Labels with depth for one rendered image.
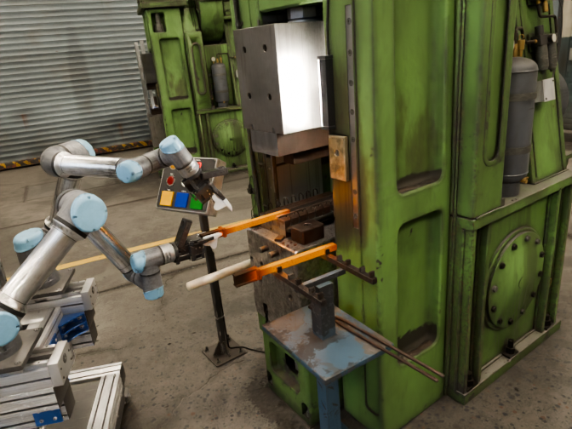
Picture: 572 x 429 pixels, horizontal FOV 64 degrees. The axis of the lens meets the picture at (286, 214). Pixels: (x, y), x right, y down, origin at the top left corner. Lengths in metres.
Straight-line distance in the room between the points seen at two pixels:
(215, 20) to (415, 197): 5.33
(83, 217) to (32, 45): 8.26
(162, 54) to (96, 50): 3.14
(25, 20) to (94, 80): 1.42
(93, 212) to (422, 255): 1.33
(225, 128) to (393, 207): 5.21
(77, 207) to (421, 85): 1.29
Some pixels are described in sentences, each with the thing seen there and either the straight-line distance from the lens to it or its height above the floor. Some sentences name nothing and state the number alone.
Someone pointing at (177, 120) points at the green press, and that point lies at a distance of 6.81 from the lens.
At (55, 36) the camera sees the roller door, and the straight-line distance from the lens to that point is 9.72.
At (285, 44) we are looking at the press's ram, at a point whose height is 1.69.
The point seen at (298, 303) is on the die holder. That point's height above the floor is 0.68.
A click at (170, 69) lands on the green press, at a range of 6.77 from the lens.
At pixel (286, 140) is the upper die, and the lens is 1.87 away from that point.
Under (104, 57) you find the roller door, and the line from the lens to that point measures 9.76.
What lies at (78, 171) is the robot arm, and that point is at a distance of 1.81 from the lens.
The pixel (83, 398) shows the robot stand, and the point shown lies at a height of 0.21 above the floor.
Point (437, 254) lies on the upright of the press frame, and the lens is 2.10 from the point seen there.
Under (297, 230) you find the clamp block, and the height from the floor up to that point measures 0.98.
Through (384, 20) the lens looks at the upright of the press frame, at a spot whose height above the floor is 1.74.
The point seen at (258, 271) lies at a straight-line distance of 1.58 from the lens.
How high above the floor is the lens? 1.68
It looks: 20 degrees down
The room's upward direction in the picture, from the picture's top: 5 degrees counter-clockwise
